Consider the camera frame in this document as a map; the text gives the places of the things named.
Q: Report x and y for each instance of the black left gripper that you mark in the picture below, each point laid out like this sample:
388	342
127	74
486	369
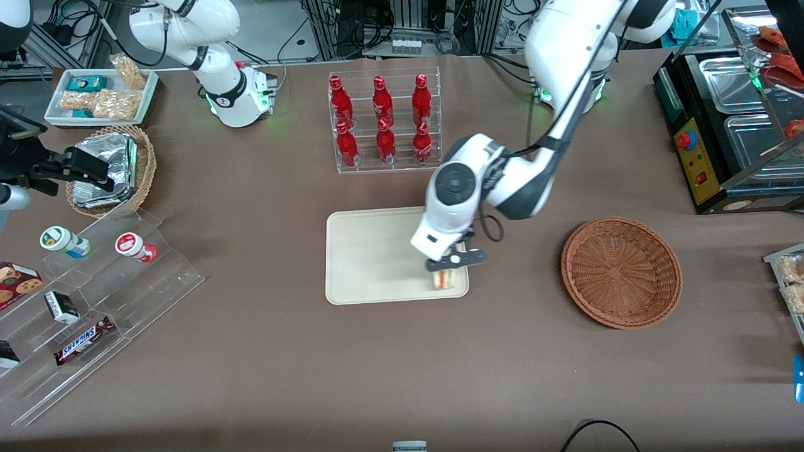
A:
468	235

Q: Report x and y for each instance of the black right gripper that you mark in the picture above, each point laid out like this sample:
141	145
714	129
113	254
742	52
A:
43	171

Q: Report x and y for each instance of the triangular sandwich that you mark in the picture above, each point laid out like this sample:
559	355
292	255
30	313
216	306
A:
447	280

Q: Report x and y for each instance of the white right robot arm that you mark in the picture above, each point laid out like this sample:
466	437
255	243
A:
223	75

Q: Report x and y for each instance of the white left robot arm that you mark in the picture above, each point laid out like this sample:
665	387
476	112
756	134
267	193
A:
565	56

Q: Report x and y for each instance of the deep light wicker basket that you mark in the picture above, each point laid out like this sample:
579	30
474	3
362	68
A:
146	163

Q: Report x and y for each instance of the white rectangular snack tray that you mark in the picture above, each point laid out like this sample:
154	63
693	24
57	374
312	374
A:
56	116

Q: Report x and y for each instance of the beige rectangular serving tray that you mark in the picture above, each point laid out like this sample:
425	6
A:
370	257

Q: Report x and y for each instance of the shallow round brown wicker basket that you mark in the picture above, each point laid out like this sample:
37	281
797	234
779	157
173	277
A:
619	273

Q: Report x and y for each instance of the grey tray of snacks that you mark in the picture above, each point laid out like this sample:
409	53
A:
779	256

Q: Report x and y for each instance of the foil wrapped food pack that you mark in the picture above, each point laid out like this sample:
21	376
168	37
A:
110	150

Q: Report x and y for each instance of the clear bag of crackers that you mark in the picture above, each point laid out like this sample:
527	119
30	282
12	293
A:
129	72
78	100
117	105

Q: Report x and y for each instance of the green lid yogurt cup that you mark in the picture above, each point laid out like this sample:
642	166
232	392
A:
59	240

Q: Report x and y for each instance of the red lid yogurt cup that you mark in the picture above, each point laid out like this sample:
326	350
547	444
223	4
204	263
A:
132	245

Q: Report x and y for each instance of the teal snack box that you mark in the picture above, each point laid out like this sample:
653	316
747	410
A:
86	83

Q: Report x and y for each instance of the clear acrylic bottle rack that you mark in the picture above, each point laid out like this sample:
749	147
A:
402	169

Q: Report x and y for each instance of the red cola bottle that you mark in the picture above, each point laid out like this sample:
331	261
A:
341	103
382	103
347	149
385	145
422	147
421	100

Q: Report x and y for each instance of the clear acrylic stepped display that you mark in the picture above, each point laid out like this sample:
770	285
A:
144	295

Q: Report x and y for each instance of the red cookie box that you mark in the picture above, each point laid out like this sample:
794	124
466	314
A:
16	284

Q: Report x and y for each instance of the small black white carton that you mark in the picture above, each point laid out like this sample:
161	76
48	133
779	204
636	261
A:
61	307

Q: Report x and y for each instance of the Snickers chocolate bar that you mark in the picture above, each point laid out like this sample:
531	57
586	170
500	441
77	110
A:
83	341

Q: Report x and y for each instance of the grey device edge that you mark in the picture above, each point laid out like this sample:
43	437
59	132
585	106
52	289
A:
409	447

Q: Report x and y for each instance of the small black packet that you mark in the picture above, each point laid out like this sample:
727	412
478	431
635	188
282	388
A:
7	355

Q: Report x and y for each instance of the grey multi-socket block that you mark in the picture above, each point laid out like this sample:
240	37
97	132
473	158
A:
406	46

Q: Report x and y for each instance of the black food warmer appliance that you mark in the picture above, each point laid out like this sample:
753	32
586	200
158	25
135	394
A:
706	194

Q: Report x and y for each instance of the steel warmer pan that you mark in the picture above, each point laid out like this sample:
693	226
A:
728	81
754	147

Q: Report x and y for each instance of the teal cloth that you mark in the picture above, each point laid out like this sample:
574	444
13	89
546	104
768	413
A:
686	25

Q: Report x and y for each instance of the clear bag of pastries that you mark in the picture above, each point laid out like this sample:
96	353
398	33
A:
794	282

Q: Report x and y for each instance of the blue plastic item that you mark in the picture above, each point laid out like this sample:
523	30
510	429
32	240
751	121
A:
799	380

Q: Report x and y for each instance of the red food piece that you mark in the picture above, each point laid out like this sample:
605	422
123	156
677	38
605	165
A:
769	37
785	68

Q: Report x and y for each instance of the aluminium profile frame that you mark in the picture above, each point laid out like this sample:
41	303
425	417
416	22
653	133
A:
477	25

